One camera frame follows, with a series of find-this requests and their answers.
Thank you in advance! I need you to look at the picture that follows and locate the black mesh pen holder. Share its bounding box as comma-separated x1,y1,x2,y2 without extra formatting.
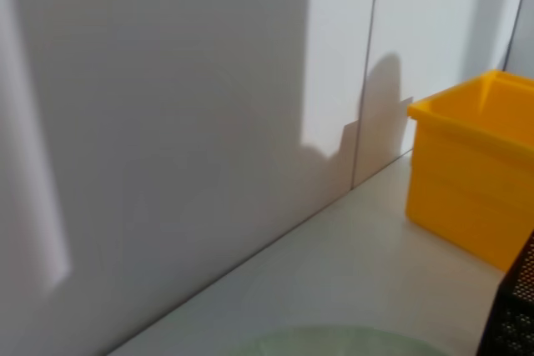
476,228,534,356

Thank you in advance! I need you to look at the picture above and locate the yellow plastic storage bin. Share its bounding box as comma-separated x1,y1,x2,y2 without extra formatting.
406,68,534,273

